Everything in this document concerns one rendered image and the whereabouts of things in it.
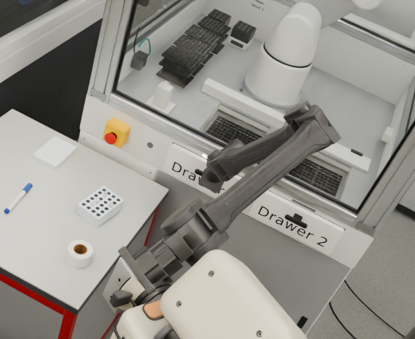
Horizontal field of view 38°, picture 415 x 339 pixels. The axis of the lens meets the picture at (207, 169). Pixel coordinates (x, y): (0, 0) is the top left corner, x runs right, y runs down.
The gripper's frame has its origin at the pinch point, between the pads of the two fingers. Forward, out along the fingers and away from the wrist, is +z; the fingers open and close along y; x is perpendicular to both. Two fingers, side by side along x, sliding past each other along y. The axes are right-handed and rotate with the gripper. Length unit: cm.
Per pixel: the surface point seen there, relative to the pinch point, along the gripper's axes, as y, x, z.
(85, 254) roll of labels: -39.7, 19.1, -18.0
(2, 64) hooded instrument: 2, 83, 5
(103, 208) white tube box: -25.1, 24.5, -6.2
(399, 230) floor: 64, -92, 161
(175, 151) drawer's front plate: 2.6, 15.8, 0.2
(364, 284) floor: 19, -81, 126
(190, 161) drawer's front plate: 2.2, 10.1, 0.9
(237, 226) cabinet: -6.3, -12.8, 15.4
